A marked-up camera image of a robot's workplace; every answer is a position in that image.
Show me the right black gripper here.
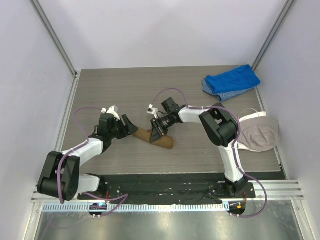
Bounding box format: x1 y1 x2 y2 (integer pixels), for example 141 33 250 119
150 114 174 144

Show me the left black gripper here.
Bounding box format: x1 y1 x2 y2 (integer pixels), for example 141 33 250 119
109 114 137 140

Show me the brown cloth napkin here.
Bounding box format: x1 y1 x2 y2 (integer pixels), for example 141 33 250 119
133 127 175 150

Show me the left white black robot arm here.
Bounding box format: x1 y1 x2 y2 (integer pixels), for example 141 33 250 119
37 113 138 203

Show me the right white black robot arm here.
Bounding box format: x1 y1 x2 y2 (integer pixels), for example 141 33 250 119
147 97 248 198

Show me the blue white checkered cloth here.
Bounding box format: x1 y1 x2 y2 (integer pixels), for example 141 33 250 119
202 79 254 103

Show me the grey white cap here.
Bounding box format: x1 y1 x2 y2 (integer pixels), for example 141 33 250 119
237 109 280 153

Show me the blue folded cloth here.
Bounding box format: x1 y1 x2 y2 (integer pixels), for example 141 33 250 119
204 64 261 95

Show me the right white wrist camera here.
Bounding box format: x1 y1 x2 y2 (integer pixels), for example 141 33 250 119
147 104 159 119

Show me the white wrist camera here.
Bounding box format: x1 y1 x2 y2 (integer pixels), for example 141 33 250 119
100 105 120 120
147 104 159 119

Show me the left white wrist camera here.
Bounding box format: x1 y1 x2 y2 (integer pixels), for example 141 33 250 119
100 105 120 120

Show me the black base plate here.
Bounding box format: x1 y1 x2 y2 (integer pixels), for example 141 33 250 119
78 173 257 205

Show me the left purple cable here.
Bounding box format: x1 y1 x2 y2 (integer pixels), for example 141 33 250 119
56 106 130 218

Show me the slotted white cable duct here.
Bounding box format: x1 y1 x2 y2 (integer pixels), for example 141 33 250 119
42 201 230 213

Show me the front aluminium rail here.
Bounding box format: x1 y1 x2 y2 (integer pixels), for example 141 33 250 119
30 179 306 203

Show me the left aluminium frame post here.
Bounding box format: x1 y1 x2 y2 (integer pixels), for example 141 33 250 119
29 0 78 78

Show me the aluminium frame post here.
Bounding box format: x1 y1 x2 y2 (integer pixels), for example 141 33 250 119
29 0 78 78
251 0 297 72

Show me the right aluminium frame post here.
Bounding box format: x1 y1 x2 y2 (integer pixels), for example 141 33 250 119
251 0 297 72

